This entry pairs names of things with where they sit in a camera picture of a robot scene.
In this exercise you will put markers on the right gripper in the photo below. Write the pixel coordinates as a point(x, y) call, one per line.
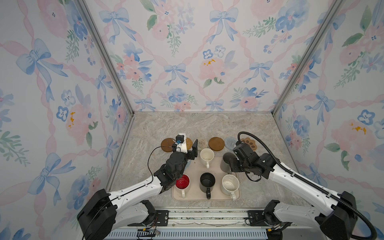
point(232, 162)

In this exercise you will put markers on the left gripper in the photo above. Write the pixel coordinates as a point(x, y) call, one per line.
point(193, 153)

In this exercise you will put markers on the grey mug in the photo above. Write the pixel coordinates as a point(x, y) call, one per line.
point(225, 162)

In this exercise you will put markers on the cork paw coaster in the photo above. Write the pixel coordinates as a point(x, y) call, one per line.
point(250, 142)

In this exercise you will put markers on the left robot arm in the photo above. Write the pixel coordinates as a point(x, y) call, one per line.
point(107, 211)

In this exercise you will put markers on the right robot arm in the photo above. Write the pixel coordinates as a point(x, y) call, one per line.
point(329, 212)

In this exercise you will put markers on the woven rattan coaster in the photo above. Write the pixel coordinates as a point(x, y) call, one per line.
point(189, 143)

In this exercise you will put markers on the multicolour woven coaster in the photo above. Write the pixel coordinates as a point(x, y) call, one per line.
point(202, 144)

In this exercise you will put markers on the brown wooden round coaster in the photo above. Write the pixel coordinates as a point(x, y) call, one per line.
point(216, 144)

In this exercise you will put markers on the blue woven coaster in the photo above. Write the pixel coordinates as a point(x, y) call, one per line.
point(230, 143)

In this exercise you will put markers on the dark brown round coaster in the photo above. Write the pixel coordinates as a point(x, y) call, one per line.
point(167, 145)

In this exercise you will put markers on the cream white mug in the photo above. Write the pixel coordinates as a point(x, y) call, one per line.
point(206, 156)

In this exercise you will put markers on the white speckled mug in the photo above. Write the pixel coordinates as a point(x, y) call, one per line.
point(230, 184)

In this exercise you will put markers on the black mug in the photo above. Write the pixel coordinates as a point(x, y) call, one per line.
point(207, 183)

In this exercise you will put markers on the beige tray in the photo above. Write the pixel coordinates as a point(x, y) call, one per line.
point(194, 172)

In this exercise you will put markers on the red inside mug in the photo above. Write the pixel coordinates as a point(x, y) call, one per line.
point(182, 186)

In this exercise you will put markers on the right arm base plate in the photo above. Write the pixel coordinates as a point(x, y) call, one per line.
point(258, 218)

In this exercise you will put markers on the aluminium rail frame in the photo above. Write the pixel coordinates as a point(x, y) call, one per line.
point(212, 224)

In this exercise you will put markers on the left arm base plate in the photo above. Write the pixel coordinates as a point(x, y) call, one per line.
point(159, 218)

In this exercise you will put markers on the right corner aluminium post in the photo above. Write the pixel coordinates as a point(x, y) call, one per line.
point(311, 49)

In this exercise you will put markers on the corner aluminium post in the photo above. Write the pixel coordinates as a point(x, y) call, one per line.
point(95, 34)
point(311, 49)

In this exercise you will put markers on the left corner aluminium post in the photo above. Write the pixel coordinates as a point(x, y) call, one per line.
point(95, 34)

